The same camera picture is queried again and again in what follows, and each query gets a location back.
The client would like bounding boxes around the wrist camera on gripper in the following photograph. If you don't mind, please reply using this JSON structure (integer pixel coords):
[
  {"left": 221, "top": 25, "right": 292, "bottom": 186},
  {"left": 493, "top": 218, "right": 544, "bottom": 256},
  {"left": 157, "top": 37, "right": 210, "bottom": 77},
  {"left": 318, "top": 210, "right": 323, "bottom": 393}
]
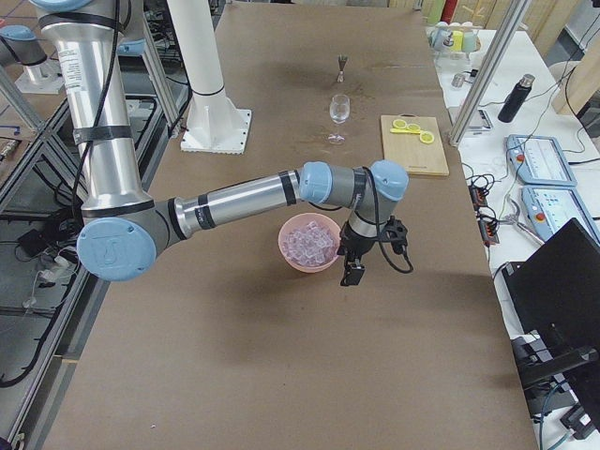
[{"left": 381, "top": 216, "right": 408, "bottom": 255}]

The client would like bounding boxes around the yellow plastic cup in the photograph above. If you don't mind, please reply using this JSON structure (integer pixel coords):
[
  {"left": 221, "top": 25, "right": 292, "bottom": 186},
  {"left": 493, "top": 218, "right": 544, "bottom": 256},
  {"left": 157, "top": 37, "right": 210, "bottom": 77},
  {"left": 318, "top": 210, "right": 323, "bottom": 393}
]
[{"left": 449, "top": 30, "right": 464, "bottom": 53}]

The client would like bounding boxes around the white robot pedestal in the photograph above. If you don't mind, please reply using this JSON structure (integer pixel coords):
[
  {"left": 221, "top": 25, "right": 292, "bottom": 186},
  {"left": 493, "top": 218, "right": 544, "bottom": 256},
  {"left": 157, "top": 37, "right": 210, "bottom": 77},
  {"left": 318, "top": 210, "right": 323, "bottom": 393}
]
[{"left": 168, "top": 1, "right": 252, "bottom": 155}]

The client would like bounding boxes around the steel bottle cap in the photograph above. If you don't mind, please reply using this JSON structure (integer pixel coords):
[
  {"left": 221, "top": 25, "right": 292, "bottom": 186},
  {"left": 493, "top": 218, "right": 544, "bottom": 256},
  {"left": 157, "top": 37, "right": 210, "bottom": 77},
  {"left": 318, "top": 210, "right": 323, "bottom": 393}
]
[{"left": 451, "top": 73, "right": 466, "bottom": 89}]

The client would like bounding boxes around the steel jigger cup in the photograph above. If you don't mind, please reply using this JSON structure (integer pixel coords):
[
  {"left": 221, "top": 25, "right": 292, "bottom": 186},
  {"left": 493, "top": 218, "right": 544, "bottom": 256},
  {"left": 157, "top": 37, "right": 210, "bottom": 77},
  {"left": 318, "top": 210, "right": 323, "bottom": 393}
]
[{"left": 337, "top": 54, "right": 348, "bottom": 83}]

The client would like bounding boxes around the blue plastic cup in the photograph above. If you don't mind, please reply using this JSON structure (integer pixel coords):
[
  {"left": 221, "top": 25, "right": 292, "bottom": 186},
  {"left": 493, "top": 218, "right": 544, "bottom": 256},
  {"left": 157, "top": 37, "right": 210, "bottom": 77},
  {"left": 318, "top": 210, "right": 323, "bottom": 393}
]
[{"left": 428, "top": 27, "right": 452, "bottom": 52}]

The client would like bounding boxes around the bamboo cutting board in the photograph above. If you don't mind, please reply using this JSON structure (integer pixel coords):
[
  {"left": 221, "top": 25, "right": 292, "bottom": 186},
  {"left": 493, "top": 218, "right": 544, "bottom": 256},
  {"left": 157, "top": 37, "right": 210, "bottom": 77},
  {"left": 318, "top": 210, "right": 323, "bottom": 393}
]
[{"left": 380, "top": 114, "right": 449, "bottom": 176}]

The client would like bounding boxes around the black thermos bottle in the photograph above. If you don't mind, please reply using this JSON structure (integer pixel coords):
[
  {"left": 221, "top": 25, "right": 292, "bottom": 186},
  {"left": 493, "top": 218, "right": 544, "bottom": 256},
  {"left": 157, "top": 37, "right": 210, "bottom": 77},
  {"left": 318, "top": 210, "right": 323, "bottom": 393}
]
[{"left": 498, "top": 73, "right": 535, "bottom": 123}]

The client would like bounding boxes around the red thermos bottle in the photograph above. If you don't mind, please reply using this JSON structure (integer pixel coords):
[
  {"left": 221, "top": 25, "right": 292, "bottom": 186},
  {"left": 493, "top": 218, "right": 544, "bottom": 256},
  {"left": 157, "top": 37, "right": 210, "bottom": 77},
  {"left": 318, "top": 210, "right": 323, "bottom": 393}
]
[{"left": 441, "top": 0, "right": 458, "bottom": 23}]

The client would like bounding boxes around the aluminium frame post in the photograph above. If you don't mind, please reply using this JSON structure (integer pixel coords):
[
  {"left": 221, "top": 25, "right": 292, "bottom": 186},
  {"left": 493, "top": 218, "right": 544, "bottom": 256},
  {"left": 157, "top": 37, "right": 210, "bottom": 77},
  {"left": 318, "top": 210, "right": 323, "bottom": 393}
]
[{"left": 449, "top": 0, "right": 532, "bottom": 147}]

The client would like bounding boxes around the pink bowl of ice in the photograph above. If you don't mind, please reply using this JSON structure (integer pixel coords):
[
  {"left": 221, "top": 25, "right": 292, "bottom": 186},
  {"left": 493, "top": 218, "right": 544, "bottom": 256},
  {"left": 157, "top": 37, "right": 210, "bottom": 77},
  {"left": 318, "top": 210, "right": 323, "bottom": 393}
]
[{"left": 277, "top": 213, "right": 340, "bottom": 273}]

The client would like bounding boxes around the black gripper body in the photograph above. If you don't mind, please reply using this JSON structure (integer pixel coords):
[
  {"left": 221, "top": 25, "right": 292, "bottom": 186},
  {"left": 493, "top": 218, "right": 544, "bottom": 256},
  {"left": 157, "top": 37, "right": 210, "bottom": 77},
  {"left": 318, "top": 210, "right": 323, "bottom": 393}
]
[{"left": 337, "top": 221, "right": 375, "bottom": 257}]

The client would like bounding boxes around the teach pendant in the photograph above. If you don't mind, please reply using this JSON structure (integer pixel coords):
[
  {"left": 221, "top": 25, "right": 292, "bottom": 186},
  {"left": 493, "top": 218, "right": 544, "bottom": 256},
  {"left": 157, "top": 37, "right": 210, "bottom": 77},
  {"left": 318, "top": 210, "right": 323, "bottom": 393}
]
[
  {"left": 504, "top": 134, "right": 578, "bottom": 187},
  {"left": 521, "top": 185, "right": 599, "bottom": 242}
]

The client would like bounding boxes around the yellow lemon slice near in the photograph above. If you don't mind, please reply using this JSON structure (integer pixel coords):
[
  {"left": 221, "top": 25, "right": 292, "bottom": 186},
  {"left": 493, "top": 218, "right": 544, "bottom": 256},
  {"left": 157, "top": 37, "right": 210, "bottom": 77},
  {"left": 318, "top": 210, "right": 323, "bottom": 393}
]
[{"left": 419, "top": 131, "right": 435, "bottom": 143}]

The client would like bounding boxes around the black monitor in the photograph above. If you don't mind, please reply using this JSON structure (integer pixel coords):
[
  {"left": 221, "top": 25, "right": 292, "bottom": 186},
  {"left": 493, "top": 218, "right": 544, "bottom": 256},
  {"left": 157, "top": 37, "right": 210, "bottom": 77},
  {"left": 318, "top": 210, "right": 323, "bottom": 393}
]
[{"left": 502, "top": 218, "right": 599, "bottom": 427}]

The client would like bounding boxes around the green cylinder container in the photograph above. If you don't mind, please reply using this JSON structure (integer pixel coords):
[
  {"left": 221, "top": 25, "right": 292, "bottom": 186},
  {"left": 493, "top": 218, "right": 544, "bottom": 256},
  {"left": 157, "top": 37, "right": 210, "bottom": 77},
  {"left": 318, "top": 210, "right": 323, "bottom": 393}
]
[{"left": 427, "top": 0, "right": 445, "bottom": 25}]

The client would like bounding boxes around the teach pendant far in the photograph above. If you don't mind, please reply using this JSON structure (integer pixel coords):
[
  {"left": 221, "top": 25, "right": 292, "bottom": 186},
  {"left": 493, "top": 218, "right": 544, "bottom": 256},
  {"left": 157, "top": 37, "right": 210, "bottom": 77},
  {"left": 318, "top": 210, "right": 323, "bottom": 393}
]
[{"left": 504, "top": 134, "right": 578, "bottom": 187}]

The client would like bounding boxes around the kitchen scale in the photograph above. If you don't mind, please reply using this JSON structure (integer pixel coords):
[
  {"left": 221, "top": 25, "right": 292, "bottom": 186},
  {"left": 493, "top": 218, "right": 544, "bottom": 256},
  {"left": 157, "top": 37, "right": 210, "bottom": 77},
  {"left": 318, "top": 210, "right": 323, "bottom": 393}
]
[{"left": 447, "top": 106, "right": 493, "bottom": 138}]

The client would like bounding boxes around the clear wine glass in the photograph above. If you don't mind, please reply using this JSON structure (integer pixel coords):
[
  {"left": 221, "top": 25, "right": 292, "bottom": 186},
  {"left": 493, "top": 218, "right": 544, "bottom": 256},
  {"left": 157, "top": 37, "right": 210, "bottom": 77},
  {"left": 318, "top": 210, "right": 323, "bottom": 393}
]
[{"left": 328, "top": 94, "right": 351, "bottom": 144}]

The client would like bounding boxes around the grey plastic cup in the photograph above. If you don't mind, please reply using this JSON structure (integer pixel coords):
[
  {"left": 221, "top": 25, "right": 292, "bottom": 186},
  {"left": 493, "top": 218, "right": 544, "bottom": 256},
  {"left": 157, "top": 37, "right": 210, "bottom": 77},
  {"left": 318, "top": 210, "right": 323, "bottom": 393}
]
[{"left": 461, "top": 29, "right": 477, "bottom": 53}]

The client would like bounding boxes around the teach pendant near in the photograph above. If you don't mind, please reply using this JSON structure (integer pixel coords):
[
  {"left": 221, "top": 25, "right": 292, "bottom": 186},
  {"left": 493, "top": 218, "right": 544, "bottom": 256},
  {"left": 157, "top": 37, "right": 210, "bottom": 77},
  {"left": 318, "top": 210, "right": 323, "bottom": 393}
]
[{"left": 521, "top": 185, "right": 599, "bottom": 242}]

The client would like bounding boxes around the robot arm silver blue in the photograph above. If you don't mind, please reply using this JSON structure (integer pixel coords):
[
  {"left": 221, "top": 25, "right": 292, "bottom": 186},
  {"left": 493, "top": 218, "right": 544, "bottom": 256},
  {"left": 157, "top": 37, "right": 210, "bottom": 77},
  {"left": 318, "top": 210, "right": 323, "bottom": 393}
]
[
  {"left": 36, "top": 1, "right": 409, "bottom": 286},
  {"left": 1, "top": 24, "right": 64, "bottom": 95}
]

